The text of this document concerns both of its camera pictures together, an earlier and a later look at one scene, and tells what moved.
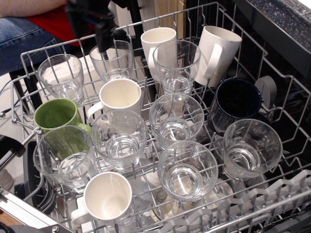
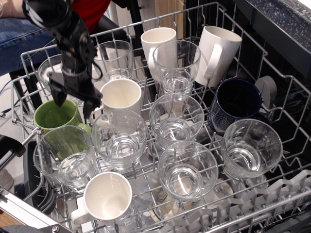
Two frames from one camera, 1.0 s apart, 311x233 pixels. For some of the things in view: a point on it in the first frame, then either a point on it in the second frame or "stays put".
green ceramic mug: [59, 120] stays put
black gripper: [105, 33] to [76, 79]
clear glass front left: [65, 155] stays put
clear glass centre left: [119, 135] stays put
